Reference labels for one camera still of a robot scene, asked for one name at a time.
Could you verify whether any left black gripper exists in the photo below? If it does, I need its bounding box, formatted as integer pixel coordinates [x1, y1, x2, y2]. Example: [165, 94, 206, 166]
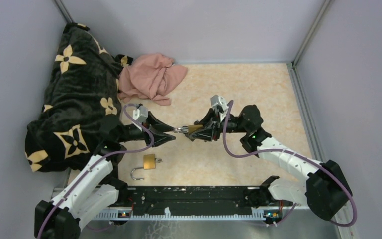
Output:
[117, 111, 176, 148]

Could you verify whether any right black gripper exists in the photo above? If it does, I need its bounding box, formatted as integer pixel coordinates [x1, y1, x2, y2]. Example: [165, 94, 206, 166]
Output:
[189, 108, 249, 141]

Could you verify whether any brass padlock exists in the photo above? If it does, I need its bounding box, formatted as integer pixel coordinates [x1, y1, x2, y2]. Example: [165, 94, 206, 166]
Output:
[172, 124, 203, 134]
[130, 154, 157, 181]

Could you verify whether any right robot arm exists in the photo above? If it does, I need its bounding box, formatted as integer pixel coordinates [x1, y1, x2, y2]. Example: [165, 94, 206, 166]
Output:
[185, 104, 357, 221]

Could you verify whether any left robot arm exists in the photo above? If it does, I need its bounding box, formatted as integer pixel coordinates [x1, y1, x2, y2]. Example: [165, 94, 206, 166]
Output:
[34, 107, 175, 239]

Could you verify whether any pink crumpled cloth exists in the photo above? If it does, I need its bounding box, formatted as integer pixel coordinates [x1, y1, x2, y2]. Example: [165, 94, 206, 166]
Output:
[118, 53, 188, 106]

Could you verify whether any black floral plush blanket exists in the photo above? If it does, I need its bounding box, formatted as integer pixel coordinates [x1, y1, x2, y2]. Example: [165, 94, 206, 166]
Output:
[24, 23, 133, 172]

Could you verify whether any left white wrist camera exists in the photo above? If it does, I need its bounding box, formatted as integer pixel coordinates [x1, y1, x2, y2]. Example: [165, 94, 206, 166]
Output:
[132, 104, 148, 123]

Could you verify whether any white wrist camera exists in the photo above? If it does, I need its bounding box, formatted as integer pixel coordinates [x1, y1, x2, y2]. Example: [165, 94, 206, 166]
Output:
[210, 95, 228, 114]
[132, 104, 148, 123]

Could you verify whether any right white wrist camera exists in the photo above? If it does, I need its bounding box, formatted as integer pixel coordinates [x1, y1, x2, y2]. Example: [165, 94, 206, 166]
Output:
[210, 95, 228, 114]

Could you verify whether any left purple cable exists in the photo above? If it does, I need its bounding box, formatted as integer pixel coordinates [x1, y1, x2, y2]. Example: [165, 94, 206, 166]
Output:
[36, 103, 155, 239]

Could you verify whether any purple cable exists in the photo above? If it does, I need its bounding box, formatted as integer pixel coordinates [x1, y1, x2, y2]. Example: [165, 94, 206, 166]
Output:
[222, 100, 358, 228]
[36, 103, 155, 239]

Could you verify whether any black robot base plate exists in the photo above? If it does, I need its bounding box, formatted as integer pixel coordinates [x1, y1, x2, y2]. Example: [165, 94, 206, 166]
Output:
[97, 186, 294, 217]

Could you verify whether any aluminium frame rail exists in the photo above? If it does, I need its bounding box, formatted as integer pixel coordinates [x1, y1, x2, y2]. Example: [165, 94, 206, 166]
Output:
[48, 186, 347, 221]

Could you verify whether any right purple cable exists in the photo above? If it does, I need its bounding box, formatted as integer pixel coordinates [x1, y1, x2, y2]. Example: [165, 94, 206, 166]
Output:
[222, 100, 358, 228]

